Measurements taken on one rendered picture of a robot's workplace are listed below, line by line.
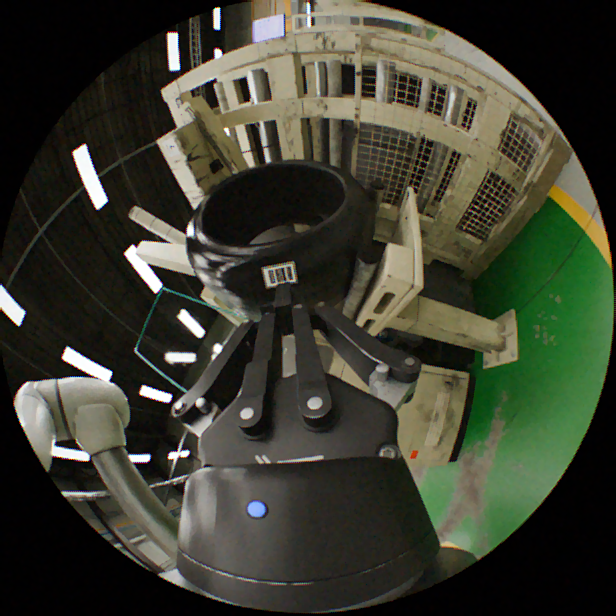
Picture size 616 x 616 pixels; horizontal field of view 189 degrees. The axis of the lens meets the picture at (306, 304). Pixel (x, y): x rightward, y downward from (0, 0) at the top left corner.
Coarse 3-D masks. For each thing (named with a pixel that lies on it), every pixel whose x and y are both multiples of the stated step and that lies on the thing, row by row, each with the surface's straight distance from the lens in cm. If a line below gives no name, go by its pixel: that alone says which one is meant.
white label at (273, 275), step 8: (280, 264) 34; (288, 264) 34; (264, 272) 35; (272, 272) 34; (280, 272) 34; (288, 272) 34; (264, 280) 35; (272, 280) 35; (280, 280) 35; (288, 280) 35; (296, 280) 35
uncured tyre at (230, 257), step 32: (288, 160) 71; (224, 192) 74; (256, 192) 81; (288, 192) 83; (320, 192) 78; (352, 192) 50; (192, 224) 55; (224, 224) 78; (256, 224) 85; (320, 224) 39; (352, 224) 41; (192, 256) 48; (224, 256) 39; (256, 256) 36; (288, 256) 35; (320, 256) 35; (352, 256) 40; (224, 288) 40; (256, 288) 36; (320, 288) 39; (256, 320) 53
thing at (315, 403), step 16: (304, 304) 16; (304, 320) 13; (304, 336) 12; (304, 352) 9; (304, 368) 9; (320, 368) 8; (304, 384) 8; (320, 384) 7; (304, 400) 7; (320, 400) 7; (304, 416) 7; (320, 416) 7
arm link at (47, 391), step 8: (32, 384) 55; (40, 384) 53; (48, 384) 52; (56, 384) 52; (24, 392) 49; (32, 392) 49; (40, 392) 50; (48, 392) 50; (56, 392) 51; (16, 400) 48; (48, 400) 50; (56, 400) 50; (48, 408) 48; (56, 408) 50; (56, 416) 50; (64, 416) 50; (56, 424) 50; (64, 424) 50; (56, 432) 51; (64, 432) 52; (56, 440) 53
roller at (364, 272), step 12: (360, 252) 36; (372, 252) 37; (360, 264) 37; (372, 264) 36; (360, 276) 40; (348, 288) 49; (360, 288) 44; (348, 300) 52; (360, 300) 51; (348, 312) 58
